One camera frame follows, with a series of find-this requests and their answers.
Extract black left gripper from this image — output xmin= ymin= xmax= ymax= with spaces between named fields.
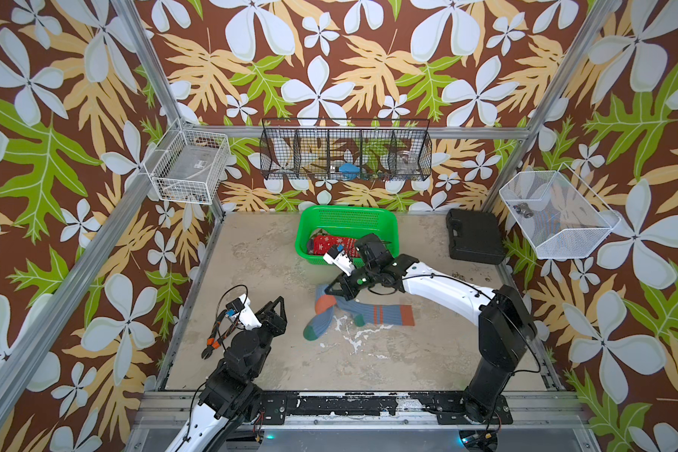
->
xmin=247 ymin=296 xmax=286 ymax=379

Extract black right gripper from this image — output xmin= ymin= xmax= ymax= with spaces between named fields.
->
xmin=322 ymin=266 xmax=380 ymax=301

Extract blue green orange sock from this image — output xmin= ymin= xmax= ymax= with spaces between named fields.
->
xmin=303 ymin=284 xmax=337 ymax=342
xmin=336 ymin=298 xmax=415 ymax=327

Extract red christmas sock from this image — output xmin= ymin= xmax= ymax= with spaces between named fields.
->
xmin=307 ymin=234 xmax=360 ymax=258

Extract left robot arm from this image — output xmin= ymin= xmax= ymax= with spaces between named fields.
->
xmin=168 ymin=295 xmax=287 ymax=451

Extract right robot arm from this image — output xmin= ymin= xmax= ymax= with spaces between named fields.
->
xmin=323 ymin=234 xmax=537 ymax=423

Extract green plastic basket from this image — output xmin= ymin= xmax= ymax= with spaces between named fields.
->
xmin=295 ymin=205 xmax=400 ymax=265

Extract orange black pliers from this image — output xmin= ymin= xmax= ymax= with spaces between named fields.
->
xmin=201 ymin=309 xmax=238 ymax=360

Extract black plastic tool case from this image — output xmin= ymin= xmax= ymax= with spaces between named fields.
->
xmin=446 ymin=208 xmax=507 ymax=265

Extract white mesh basket right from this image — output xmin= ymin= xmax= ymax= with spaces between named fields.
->
xmin=499 ymin=164 xmax=622 ymax=260

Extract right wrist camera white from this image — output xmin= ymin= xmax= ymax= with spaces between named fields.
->
xmin=323 ymin=250 xmax=355 ymax=276

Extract black left camera cable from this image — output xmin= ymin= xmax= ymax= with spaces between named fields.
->
xmin=214 ymin=283 xmax=250 ymax=340

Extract black wire shelf basket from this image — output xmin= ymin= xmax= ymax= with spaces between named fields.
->
xmin=259 ymin=118 xmax=432 ymax=182

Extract white wire basket left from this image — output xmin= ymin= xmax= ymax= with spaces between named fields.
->
xmin=145 ymin=122 xmax=232 ymax=205

